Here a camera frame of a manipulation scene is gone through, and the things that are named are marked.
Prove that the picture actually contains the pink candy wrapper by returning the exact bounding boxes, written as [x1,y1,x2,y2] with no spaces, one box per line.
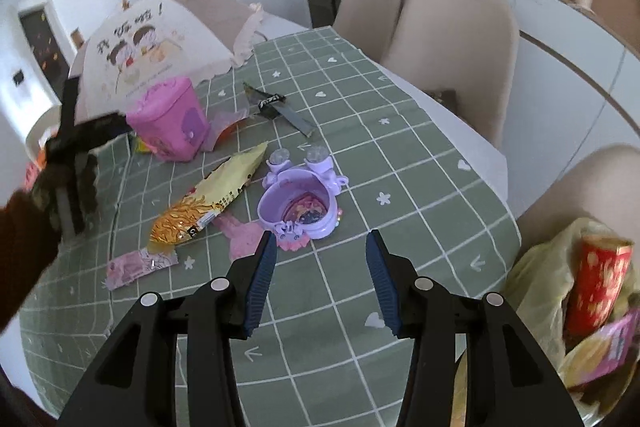
[103,248,178,291]

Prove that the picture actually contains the gold snack wrapper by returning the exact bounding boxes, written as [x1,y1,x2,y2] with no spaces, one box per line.
[148,142,268,254]

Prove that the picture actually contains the red paper cup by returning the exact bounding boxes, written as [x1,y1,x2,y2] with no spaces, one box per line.
[564,234,634,340]

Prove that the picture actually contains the black grey wrapper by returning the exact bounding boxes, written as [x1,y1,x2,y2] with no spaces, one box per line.
[243,82,316,139]

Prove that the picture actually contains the pink long wrapper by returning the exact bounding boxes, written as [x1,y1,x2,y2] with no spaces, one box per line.
[559,309,639,388]

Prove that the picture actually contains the yellow trash bag bin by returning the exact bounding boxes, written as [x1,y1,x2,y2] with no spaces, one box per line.
[503,218,639,426]

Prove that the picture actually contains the left hand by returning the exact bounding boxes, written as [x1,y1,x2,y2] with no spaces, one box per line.
[0,191,62,331]

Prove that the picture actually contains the pink toy box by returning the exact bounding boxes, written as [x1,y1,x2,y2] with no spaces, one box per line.
[126,77,210,162]

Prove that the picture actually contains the purple plastic wrapper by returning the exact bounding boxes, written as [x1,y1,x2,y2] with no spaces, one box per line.
[201,108,250,152]

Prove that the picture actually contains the white food cover tent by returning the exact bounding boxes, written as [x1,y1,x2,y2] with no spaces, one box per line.
[70,0,264,121]

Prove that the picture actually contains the beige chair with bin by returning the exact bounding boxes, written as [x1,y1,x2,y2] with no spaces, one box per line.
[516,144,640,248]

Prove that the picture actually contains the purple toy pot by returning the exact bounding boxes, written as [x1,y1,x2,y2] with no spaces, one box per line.
[257,145,348,251]

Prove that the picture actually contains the green checkered tablecloth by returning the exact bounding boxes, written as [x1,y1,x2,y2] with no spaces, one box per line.
[20,28,521,426]

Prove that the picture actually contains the far beige chair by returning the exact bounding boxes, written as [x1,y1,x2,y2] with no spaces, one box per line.
[332,0,402,63]

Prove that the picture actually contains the middle beige chair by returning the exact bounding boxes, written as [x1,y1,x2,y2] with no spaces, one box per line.
[382,0,520,147]

